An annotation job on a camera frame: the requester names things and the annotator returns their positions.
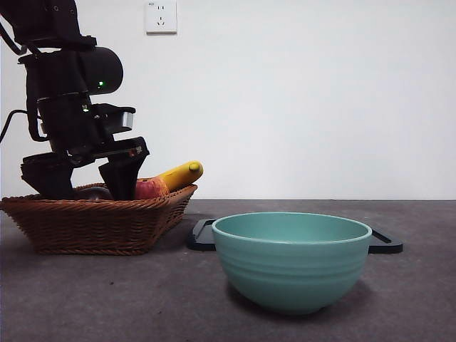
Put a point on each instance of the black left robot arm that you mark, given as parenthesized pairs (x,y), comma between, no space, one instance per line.
(53,21)

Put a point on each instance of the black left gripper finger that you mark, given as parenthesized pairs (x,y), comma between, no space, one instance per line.
(123,181)
(50,178)

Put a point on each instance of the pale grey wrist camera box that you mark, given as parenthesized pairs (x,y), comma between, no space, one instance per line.
(126,119)

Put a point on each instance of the red apple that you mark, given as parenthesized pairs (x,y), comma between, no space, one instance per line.
(151,189)

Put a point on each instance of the yellow banana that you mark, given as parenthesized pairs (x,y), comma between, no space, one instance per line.
(181,174)

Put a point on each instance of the teal ribbed bowl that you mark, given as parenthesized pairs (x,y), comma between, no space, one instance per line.
(292,270)

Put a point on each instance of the brown wicker basket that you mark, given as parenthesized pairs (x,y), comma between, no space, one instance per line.
(89,228)

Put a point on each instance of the dark green rectangular tray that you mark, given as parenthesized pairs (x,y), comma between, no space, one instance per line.
(201,238)

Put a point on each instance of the dark red plum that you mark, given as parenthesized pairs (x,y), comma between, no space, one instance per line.
(94,194)

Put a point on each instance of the white wall socket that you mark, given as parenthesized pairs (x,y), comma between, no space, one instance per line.
(161,18)

